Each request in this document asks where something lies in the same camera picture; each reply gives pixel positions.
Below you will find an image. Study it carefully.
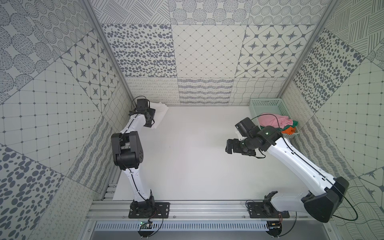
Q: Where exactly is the green plastic basket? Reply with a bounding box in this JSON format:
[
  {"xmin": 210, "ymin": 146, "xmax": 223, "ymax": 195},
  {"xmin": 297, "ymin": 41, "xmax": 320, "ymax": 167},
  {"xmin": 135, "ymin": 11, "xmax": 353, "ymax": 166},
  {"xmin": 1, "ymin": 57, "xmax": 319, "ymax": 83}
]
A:
[{"xmin": 249, "ymin": 99, "xmax": 299, "ymax": 139}]

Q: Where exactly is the left black camera cable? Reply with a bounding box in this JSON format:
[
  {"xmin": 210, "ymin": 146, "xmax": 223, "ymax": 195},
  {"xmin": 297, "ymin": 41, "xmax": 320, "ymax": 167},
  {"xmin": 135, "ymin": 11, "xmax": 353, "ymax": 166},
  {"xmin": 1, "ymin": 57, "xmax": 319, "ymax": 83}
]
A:
[{"xmin": 130, "ymin": 95, "xmax": 148, "ymax": 112}]

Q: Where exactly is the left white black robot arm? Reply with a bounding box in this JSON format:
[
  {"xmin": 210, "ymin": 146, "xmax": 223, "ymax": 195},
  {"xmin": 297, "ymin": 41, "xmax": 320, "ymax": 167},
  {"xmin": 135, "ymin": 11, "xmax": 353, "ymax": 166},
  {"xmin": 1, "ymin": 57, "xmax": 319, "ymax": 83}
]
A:
[{"xmin": 111, "ymin": 107, "xmax": 156, "ymax": 219}]

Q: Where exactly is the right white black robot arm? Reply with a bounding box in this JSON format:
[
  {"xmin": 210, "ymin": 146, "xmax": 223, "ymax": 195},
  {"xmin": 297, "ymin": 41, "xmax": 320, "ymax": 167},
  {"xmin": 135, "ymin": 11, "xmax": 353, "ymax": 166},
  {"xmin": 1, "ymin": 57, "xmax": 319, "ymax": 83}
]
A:
[{"xmin": 225, "ymin": 126, "xmax": 349, "ymax": 223}]

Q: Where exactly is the white t-shirt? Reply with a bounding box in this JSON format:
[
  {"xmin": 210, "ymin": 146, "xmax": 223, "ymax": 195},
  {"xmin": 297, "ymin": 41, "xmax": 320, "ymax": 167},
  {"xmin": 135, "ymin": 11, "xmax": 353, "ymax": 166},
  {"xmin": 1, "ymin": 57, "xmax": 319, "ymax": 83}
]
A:
[{"xmin": 151, "ymin": 103, "xmax": 169, "ymax": 129}]

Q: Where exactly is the aluminium mounting rail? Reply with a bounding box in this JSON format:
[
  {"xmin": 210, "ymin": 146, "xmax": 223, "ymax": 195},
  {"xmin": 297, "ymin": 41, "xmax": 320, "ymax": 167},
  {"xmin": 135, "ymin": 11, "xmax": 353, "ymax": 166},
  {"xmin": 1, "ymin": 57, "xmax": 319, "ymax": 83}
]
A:
[{"xmin": 85, "ymin": 200, "xmax": 332, "ymax": 222}]

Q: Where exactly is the right black camera cable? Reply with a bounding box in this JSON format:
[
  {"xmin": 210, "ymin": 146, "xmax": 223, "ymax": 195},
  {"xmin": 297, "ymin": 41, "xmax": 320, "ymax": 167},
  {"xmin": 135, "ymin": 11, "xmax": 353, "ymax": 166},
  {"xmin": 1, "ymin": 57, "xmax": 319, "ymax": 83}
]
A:
[{"xmin": 250, "ymin": 113, "xmax": 359, "ymax": 222}]

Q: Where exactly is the pink t-shirt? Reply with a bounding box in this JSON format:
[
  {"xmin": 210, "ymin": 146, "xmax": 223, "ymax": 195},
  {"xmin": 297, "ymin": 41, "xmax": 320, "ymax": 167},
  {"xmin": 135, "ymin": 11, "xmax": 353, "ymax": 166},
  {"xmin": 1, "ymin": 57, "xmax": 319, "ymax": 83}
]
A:
[{"xmin": 258, "ymin": 113, "xmax": 293, "ymax": 129}]

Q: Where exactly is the black camera cable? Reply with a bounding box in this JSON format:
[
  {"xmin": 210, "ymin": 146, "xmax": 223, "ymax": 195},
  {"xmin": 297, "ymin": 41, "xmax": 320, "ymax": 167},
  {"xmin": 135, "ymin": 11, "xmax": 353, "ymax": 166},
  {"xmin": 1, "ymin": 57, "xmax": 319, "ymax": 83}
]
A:
[
  {"xmin": 250, "ymin": 113, "xmax": 359, "ymax": 222},
  {"xmin": 130, "ymin": 95, "xmax": 148, "ymax": 112}
]

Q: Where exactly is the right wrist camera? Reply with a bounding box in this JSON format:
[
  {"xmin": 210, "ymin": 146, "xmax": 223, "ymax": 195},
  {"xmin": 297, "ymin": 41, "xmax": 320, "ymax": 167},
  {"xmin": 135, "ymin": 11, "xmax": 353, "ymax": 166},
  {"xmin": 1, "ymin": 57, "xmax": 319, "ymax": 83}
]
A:
[{"xmin": 235, "ymin": 118, "xmax": 261, "ymax": 138}]

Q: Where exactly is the left green circuit board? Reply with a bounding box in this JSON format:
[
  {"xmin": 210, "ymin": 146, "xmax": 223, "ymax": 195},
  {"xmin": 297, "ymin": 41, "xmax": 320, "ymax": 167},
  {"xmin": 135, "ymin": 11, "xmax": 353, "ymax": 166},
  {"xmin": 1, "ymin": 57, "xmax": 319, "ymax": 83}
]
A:
[{"xmin": 140, "ymin": 222, "xmax": 153, "ymax": 231}]

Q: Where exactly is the orange t-shirt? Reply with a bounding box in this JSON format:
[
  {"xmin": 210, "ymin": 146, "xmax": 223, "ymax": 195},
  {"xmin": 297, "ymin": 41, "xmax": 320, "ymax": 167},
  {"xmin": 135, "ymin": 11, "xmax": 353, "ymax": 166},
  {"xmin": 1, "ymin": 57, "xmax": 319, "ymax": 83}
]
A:
[{"xmin": 282, "ymin": 126, "xmax": 297, "ymax": 135}]

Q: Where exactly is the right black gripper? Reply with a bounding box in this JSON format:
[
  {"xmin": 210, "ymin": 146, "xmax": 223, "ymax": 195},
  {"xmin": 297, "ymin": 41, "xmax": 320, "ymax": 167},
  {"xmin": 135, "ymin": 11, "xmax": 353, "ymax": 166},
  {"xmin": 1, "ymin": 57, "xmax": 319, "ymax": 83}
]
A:
[{"xmin": 225, "ymin": 136, "xmax": 256, "ymax": 156}]

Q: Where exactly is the right black circuit board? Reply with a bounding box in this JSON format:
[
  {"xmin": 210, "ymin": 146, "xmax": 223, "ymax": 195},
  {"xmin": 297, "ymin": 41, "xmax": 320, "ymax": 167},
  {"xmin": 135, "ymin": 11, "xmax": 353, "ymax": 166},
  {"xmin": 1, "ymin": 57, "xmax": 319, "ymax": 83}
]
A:
[{"xmin": 267, "ymin": 221, "xmax": 282, "ymax": 238}]

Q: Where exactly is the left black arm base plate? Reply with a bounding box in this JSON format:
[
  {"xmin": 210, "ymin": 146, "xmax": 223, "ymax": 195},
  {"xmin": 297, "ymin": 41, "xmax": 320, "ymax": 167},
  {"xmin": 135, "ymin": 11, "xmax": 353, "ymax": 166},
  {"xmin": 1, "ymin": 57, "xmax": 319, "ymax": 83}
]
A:
[{"xmin": 128, "ymin": 201, "xmax": 171, "ymax": 219}]

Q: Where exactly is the green t-shirt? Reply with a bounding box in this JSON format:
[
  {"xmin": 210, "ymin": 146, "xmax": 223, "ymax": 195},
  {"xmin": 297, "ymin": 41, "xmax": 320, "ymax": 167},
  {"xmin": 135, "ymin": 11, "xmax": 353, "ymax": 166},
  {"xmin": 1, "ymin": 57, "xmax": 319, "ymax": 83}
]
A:
[{"xmin": 282, "ymin": 121, "xmax": 298, "ymax": 131}]

